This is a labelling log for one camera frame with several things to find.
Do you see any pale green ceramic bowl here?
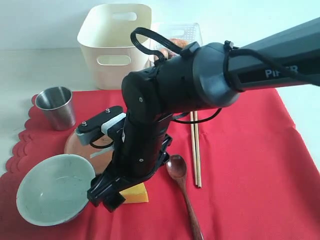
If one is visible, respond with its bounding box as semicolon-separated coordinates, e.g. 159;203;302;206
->
16;154;96;227

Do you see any dark wooden spoon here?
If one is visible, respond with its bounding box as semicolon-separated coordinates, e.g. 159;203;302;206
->
166;155;204;240

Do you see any brown egg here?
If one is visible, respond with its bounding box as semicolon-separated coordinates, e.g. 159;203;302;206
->
154;48;169;61

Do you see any wooden chopstick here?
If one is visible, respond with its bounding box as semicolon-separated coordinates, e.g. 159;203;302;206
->
194;123;202;188
190;123;198;187

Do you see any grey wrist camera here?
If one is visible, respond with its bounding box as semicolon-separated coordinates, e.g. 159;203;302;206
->
75;106;126;146

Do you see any red tablecloth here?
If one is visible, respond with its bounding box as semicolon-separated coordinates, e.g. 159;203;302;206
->
0;89;320;240

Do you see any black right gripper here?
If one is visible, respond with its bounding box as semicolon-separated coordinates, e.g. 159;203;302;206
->
87;114;172;212

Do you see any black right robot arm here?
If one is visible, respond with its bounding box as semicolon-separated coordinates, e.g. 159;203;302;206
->
87;19;320;212

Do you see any fried chicken piece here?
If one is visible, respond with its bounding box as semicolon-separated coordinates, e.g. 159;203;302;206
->
168;38;189;59

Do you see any stainless steel cup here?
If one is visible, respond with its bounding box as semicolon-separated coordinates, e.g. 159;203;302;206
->
35;86;76;131

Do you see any cream plastic bin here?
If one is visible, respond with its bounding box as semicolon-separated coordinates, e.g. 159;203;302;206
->
77;3;152;90

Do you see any brown wooden plate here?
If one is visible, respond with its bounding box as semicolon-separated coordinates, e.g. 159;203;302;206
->
64;133;113;175

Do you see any yellow cheese wedge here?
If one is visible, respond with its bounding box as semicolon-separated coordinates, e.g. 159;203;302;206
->
120;183;149;204

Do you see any white perforated plastic basket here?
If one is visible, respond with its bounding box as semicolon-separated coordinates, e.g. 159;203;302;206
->
148;22;203;67

